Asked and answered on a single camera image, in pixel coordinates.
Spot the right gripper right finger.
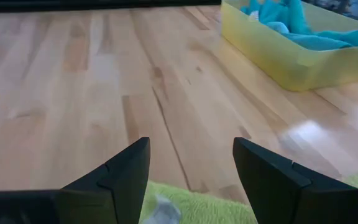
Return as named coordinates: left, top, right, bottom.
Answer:
left=232, top=136, right=358, bottom=224

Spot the lime green microfiber towel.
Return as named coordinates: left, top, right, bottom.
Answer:
left=138, top=170, right=358, bottom=224

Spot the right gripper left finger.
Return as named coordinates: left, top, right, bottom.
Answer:
left=0, top=136, right=151, bottom=224

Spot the yellow translucent plastic basket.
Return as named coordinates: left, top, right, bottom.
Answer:
left=221, top=0, right=358, bottom=93

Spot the black aluminium table frame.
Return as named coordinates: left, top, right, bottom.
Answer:
left=0, top=0, right=222, bottom=14

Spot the light blue microfiber towel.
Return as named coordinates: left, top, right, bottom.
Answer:
left=267, top=21, right=352, bottom=52

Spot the teal microfiber towel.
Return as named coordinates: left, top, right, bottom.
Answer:
left=240, top=0, right=358, bottom=47

